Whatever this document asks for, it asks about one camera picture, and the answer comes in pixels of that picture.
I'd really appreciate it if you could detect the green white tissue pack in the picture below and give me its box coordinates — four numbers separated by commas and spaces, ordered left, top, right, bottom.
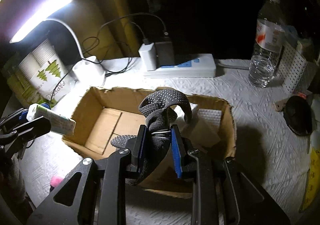
26, 103, 76, 136

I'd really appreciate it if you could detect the grey dotted sock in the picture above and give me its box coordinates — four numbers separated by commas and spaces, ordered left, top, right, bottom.
111, 89, 192, 185

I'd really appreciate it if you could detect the pink small object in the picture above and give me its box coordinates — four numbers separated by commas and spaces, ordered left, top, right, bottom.
50, 176, 63, 188

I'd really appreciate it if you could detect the brown cardboard box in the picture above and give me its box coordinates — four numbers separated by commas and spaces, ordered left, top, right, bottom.
62, 86, 237, 199

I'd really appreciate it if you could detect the paper cup package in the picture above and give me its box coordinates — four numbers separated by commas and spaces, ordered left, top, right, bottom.
1, 39, 74, 107

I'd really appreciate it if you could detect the white desk lamp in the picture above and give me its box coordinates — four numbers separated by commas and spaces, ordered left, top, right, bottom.
9, 0, 106, 87

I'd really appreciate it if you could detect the white power strip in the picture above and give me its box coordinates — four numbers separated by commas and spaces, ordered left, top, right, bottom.
142, 54, 216, 78

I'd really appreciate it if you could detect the white usb charger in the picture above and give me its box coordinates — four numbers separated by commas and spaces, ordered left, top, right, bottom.
138, 43, 157, 71

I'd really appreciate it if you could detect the black power adapter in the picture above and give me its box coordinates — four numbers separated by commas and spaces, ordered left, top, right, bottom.
155, 41, 175, 66

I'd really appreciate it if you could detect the black round lid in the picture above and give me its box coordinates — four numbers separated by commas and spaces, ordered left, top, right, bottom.
283, 95, 312, 137

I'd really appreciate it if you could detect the yellow plastic bag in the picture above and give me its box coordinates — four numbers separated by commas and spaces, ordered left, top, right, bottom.
299, 147, 320, 213

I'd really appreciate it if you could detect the white perforated organizer basket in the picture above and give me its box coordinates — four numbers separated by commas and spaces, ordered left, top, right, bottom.
278, 41, 318, 94

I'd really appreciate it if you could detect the clear water bottle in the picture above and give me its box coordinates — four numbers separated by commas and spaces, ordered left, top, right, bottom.
248, 0, 286, 88

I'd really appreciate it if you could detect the black lamp cable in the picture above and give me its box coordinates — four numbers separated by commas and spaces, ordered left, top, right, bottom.
48, 12, 169, 105

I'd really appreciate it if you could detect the black charger cable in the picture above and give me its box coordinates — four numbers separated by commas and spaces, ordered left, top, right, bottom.
127, 21, 151, 46

